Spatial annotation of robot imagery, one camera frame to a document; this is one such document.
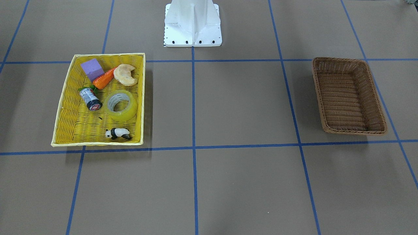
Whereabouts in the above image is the yellow tape roll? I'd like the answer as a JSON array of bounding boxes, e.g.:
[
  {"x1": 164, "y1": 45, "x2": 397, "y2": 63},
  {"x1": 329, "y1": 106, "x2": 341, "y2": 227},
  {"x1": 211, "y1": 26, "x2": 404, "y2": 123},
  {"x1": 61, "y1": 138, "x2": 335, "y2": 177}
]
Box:
[{"x1": 104, "y1": 89, "x2": 138, "y2": 122}]

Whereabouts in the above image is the yellow woven basket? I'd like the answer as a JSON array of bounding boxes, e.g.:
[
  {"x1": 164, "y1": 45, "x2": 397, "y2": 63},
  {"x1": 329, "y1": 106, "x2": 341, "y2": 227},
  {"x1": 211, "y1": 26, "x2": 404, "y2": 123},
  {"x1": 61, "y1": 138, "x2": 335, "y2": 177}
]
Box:
[{"x1": 51, "y1": 53, "x2": 145, "y2": 146}]

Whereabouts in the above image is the brown wicker basket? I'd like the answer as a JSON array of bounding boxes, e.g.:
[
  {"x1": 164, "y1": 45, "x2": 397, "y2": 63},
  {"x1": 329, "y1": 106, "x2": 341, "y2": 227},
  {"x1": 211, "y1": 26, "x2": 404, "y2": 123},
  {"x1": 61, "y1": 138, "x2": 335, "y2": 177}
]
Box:
[{"x1": 312, "y1": 57, "x2": 388, "y2": 136}]

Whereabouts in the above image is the panda figurine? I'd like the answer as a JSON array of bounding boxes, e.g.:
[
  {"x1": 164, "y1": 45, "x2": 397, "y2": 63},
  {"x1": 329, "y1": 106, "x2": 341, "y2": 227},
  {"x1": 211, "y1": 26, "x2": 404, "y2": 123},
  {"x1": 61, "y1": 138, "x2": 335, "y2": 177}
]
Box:
[{"x1": 105, "y1": 128, "x2": 132, "y2": 140}]

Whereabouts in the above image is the toy croissant bread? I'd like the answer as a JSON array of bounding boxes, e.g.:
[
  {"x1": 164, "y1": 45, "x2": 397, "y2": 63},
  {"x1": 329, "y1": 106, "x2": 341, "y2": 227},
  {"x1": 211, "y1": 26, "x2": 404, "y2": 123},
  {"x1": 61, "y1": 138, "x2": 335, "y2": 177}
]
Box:
[{"x1": 113, "y1": 64, "x2": 138, "y2": 86}]

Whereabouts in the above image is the orange toy carrot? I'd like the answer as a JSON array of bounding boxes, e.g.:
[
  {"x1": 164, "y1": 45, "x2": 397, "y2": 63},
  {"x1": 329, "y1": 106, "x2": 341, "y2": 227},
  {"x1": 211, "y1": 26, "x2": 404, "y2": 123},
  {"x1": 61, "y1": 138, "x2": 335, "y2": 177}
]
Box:
[{"x1": 92, "y1": 67, "x2": 116, "y2": 90}]

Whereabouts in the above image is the small toy can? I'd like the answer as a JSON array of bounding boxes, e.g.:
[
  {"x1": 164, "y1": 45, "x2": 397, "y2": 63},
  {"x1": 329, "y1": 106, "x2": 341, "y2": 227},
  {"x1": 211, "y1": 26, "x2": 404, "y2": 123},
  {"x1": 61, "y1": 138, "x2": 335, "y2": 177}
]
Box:
[{"x1": 78, "y1": 87, "x2": 103, "y2": 111}]

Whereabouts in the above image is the purple foam block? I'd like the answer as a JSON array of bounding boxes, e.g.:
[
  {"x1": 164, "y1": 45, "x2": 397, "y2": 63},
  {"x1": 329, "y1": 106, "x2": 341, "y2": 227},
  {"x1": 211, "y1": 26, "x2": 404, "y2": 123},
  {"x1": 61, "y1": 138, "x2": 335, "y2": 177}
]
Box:
[{"x1": 81, "y1": 58, "x2": 105, "y2": 82}]

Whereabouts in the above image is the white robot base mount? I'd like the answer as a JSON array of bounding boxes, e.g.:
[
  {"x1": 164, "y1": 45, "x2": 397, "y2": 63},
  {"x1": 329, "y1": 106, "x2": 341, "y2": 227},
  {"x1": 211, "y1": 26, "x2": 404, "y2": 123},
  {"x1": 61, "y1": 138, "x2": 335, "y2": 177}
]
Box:
[{"x1": 163, "y1": 0, "x2": 222, "y2": 47}]

